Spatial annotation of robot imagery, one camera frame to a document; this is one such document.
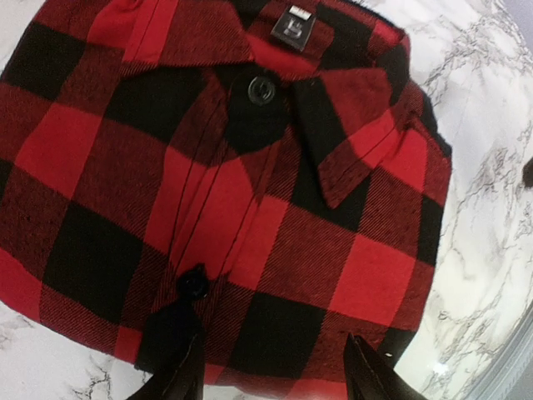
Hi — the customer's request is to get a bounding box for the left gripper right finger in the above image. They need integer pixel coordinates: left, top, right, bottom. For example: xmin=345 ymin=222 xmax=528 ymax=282
xmin=343 ymin=334 xmax=425 ymax=400

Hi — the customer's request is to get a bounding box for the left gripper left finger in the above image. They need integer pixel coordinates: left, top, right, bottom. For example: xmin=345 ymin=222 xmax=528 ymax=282
xmin=131 ymin=330 xmax=206 ymax=400

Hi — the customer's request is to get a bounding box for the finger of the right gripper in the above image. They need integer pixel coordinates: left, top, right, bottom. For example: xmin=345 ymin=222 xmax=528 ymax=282
xmin=522 ymin=158 xmax=533 ymax=188

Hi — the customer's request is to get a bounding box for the red black plaid shirt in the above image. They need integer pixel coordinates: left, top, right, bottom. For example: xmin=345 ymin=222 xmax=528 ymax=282
xmin=1 ymin=1 xmax=451 ymax=399

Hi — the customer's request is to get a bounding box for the aluminium front table rail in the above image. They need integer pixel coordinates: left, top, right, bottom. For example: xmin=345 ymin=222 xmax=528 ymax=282
xmin=466 ymin=318 xmax=532 ymax=400

